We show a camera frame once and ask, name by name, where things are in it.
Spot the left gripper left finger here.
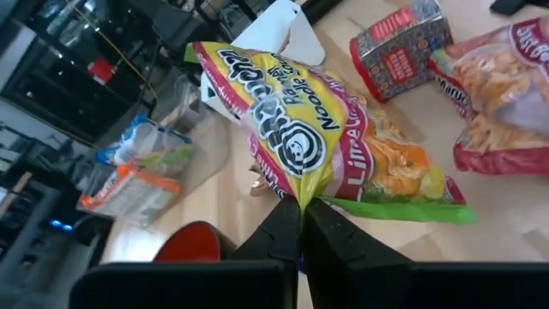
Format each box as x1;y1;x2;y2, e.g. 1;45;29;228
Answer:
68;196;302;309

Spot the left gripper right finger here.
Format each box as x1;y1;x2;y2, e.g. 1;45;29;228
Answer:
299;197;549;309

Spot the blue noodle packet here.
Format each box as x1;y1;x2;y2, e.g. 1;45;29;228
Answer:
94;112;194;169

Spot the red grey spice box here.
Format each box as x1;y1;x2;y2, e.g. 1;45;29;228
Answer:
348;0;455;104

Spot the red bowl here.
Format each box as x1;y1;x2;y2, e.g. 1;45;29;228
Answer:
152;220;238;264

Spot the copper spoon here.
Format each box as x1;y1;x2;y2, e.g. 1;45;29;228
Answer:
249;161;278;198

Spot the clear plastic bin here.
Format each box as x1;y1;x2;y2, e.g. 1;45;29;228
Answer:
75;71;232;229

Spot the red beef flavor noodle packet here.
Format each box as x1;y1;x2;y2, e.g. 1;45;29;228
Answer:
426;15;549;177

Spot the small red box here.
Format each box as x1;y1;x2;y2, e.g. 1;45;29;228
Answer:
87;57;118;86

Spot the white plastic tray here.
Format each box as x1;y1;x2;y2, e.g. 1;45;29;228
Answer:
199;0;327;126

